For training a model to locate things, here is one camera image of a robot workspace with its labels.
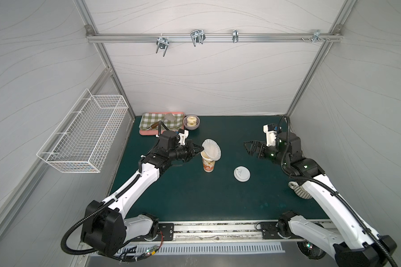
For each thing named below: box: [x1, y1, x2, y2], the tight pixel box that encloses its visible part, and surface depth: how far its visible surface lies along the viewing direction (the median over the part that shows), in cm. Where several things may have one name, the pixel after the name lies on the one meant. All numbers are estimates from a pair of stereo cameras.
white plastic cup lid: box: [233, 165, 251, 183], surface depth 93 cm
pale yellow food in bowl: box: [186, 115, 198, 127], surface depth 113 cm
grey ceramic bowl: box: [182, 114, 200, 131], surface depth 113 cm
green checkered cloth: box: [139, 112, 184, 131], surface depth 121 cm
